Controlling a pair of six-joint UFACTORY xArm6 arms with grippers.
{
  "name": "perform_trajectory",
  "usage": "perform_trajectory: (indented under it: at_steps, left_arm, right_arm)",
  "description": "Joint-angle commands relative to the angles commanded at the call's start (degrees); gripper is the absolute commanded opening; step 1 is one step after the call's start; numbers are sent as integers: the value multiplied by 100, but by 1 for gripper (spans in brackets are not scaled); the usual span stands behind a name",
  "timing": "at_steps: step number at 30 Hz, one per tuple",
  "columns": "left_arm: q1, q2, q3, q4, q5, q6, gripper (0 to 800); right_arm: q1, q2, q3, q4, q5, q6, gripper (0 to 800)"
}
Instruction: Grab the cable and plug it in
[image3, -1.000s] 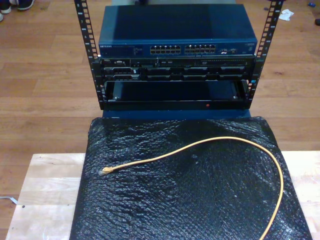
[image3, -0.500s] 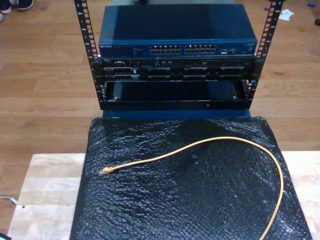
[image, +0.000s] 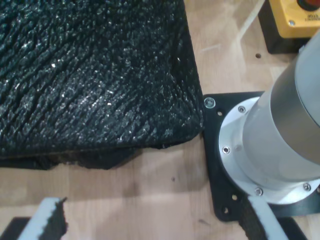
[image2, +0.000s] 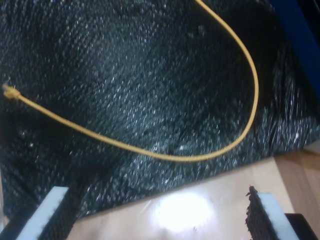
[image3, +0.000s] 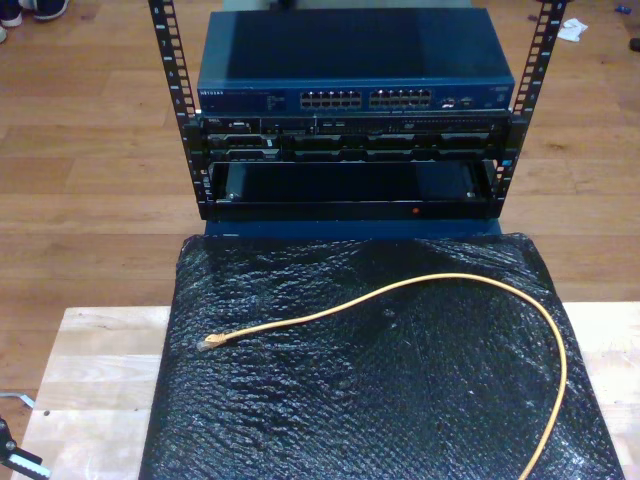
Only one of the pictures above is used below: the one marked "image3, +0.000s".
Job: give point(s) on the grey flat strip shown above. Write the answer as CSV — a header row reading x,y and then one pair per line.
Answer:
x,y
24,399

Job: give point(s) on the black bubble wrap mat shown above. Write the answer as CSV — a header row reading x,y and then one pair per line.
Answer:
x,y
350,400

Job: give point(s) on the person's white shoe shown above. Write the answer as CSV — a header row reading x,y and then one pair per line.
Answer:
x,y
11,20
2,35

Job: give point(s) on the person's dark shoe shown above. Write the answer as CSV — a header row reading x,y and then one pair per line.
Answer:
x,y
50,10

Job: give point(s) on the black rack server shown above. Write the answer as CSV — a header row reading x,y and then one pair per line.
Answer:
x,y
380,145

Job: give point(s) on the white crumpled paper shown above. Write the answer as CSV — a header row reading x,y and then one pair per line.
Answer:
x,y
572,30

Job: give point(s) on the small dark object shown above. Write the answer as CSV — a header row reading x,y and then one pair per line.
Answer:
x,y
636,45

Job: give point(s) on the small blue object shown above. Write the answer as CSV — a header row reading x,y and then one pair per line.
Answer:
x,y
623,8

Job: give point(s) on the blue rack base plate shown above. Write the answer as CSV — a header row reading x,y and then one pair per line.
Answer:
x,y
300,229

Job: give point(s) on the blue network switch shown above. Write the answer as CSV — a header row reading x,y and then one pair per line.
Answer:
x,y
350,50

